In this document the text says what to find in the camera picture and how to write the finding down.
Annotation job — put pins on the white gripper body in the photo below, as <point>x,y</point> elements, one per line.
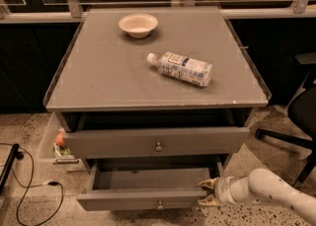
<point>223,188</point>

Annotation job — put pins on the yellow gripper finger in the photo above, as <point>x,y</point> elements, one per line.
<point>209,184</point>
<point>209,201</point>

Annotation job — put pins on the grey drawer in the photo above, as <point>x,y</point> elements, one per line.
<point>125,143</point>
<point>148,183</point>

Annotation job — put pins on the grey top drawer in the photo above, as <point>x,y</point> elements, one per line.
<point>125,143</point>

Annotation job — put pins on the grey drawer cabinet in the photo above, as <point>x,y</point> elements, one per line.
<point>107,84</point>

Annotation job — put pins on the plastic water bottle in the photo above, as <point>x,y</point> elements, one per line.
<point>182,68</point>

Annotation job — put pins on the black office chair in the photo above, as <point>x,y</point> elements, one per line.
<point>302,112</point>

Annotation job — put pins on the orange toy in bin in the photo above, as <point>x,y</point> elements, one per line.
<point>59,138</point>

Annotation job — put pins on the clear plastic storage bin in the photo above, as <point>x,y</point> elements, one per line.
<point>46,151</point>

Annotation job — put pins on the white paper bowl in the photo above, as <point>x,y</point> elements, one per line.
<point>138,25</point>

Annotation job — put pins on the black stand leg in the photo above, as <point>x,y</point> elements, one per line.
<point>8,165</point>

